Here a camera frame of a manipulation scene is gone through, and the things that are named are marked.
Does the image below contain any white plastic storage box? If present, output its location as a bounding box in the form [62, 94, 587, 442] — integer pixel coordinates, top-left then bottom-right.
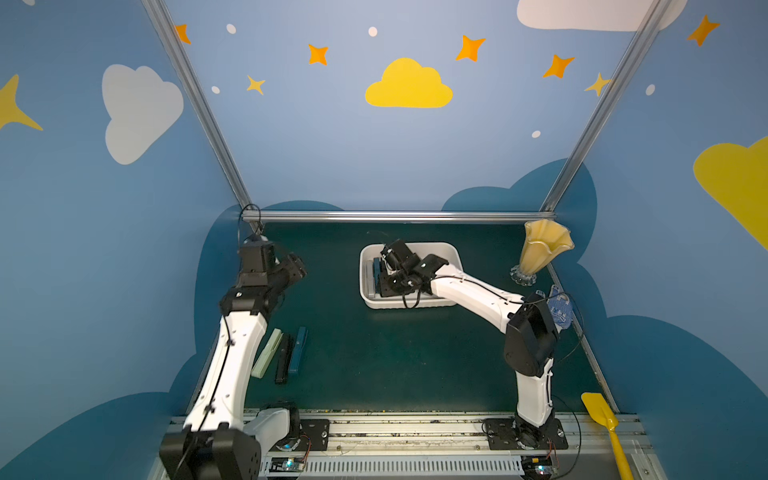
[359, 242, 462, 310]

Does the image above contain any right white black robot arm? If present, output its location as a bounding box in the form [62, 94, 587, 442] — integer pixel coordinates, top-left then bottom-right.
[371, 239, 561, 449]

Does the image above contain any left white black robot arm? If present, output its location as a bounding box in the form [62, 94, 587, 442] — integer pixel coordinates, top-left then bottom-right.
[159, 234, 306, 479]

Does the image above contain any light green pliers far left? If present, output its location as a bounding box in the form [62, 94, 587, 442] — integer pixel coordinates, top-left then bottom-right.
[251, 328, 283, 379]

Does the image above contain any black pliers left group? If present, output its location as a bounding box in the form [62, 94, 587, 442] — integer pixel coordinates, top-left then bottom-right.
[274, 333, 294, 385]

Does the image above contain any yellow ruffled glass vase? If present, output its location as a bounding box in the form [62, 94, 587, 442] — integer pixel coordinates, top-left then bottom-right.
[510, 219, 574, 286]

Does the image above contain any blue white work glove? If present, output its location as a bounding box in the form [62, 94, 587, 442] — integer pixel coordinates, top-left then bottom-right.
[546, 285, 576, 331]

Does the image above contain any left green circuit board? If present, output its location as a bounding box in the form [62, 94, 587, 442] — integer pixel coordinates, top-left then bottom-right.
[268, 457, 307, 475]

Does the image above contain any green circuit board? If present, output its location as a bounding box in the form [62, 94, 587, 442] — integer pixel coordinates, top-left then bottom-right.
[268, 457, 307, 475]
[521, 456, 557, 480]

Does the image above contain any yellow toy shovel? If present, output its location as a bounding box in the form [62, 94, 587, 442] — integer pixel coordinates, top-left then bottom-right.
[581, 392, 634, 480]

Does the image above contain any right green circuit board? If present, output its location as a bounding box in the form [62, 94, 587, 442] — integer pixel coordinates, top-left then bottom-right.
[521, 456, 557, 480]

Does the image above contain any aluminium frame rear bar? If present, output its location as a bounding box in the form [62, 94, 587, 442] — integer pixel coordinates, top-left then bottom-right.
[242, 210, 556, 224]

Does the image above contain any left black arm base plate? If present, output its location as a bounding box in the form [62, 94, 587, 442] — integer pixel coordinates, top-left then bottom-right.
[275, 419, 330, 452]

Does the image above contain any aluminium rail base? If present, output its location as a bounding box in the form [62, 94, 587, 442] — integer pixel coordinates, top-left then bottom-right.
[146, 409, 667, 480]

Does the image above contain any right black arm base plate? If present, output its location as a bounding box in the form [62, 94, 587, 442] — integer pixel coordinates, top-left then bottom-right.
[482, 417, 569, 451]

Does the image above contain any left aluminium frame post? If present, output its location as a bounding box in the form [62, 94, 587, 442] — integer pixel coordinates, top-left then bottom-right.
[141, 0, 263, 232]

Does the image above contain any aluminium frame post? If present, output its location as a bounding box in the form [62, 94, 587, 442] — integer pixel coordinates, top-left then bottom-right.
[141, 0, 263, 232]
[539, 0, 673, 217]

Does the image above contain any right aluminium frame post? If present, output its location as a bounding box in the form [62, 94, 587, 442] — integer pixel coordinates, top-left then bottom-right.
[539, 0, 673, 217]

